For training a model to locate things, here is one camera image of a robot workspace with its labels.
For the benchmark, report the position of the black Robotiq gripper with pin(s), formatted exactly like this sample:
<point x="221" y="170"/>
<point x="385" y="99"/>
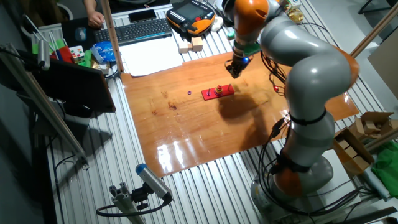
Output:
<point x="241" y="61"/>

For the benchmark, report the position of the person right forearm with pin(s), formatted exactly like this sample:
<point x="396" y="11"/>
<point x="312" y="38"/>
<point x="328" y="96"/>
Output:
<point x="90" y="6"/>

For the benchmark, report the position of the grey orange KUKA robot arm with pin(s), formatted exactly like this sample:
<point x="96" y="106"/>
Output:
<point x="311" y="62"/>

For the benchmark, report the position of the red Hanoi base with pegs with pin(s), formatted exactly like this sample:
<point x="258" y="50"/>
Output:
<point x="226" y="91"/>

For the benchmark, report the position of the small wooden block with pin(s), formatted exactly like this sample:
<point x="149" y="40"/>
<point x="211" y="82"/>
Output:
<point x="190" y="46"/>

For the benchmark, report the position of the person right hand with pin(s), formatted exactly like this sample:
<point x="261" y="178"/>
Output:
<point x="95" y="20"/>

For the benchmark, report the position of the green flange adapter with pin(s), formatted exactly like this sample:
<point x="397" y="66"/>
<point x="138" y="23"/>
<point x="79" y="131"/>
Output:
<point x="252" y="49"/>

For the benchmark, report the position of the small green round object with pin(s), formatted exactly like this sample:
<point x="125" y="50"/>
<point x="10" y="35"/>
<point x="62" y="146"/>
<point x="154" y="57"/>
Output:
<point x="230" y="35"/>

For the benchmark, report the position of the large wooden cube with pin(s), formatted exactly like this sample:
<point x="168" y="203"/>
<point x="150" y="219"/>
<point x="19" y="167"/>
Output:
<point x="197" y="44"/>

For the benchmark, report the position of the white plastic object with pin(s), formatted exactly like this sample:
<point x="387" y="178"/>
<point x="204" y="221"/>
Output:
<point x="217" y="24"/>

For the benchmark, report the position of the black orange teach pendant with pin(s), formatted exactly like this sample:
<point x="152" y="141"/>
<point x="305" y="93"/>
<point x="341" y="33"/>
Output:
<point x="189" y="15"/>

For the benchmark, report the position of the varnished wooden board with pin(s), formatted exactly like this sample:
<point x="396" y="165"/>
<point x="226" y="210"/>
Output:
<point x="186" y="130"/>

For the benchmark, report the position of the gold wrapped item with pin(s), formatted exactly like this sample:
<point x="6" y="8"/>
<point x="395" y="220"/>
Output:
<point x="295" y="15"/>

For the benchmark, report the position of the white paper sheets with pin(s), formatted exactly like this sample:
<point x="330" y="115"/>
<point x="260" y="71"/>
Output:
<point x="149" y="56"/>

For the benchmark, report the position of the black smartphone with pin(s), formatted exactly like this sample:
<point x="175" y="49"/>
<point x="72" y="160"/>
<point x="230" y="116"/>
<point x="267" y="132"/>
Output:
<point x="142" y="15"/>

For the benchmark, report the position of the black computer keyboard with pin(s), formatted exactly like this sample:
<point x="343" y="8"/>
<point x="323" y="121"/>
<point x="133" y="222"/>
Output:
<point x="133" y="31"/>

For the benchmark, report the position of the blue plastic packet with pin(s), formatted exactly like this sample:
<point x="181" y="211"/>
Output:
<point x="104" y="51"/>

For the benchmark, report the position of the open cardboard box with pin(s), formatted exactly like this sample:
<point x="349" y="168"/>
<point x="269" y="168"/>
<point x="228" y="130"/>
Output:
<point x="354" y="155"/>

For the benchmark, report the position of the pile of cardboard pieces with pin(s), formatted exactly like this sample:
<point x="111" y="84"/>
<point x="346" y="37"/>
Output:
<point x="373" y="123"/>

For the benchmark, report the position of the black monitor panel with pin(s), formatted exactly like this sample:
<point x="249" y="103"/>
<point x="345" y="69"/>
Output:
<point x="77" y="87"/>

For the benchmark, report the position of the grey computer mouse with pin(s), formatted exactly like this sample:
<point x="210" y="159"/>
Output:
<point x="81" y="33"/>

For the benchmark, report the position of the Rubik's cube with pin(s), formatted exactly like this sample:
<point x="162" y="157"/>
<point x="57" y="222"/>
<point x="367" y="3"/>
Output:
<point x="76" y="53"/>

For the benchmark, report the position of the black mouse pad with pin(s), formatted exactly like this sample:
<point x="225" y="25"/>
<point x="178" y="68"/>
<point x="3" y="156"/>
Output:
<point x="70" y="34"/>

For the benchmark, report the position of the red pouch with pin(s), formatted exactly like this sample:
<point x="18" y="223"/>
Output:
<point x="63" y="54"/>

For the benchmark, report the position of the grey rolled tube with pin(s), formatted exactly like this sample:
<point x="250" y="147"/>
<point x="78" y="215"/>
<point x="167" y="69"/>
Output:
<point x="374" y="183"/>

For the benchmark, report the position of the green cloth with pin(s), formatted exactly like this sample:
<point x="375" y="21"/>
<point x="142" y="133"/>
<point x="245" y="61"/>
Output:
<point x="387" y="168"/>

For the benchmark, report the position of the green box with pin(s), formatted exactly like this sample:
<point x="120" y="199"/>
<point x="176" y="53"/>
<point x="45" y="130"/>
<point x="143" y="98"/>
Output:
<point x="38" y="48"/>

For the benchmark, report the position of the wooden frame post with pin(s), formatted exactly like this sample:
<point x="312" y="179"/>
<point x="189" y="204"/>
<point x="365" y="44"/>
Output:
<point x="112" y="37"/>

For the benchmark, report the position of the silver camera with blue end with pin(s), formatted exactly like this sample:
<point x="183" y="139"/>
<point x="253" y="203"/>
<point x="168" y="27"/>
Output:
<point x="152" y="180"/>

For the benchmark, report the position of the frame pole by clamp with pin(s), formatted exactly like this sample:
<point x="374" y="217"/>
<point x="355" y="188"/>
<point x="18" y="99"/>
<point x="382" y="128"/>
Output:
<point x="373" y="31"/>

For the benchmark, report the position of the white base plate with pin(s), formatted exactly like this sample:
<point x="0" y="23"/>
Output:
<point x="345" y="174"/>

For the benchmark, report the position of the aluminium profile bracket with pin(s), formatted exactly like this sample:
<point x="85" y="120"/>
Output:
<point x="124" y="202"/>

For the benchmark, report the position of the aluminium frame bar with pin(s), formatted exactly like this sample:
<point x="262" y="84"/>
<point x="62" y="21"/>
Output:
<point x="71" y="141"/>

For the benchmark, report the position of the silver depth camera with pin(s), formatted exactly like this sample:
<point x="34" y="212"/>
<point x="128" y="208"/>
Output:
<point x="43" y="56"/>

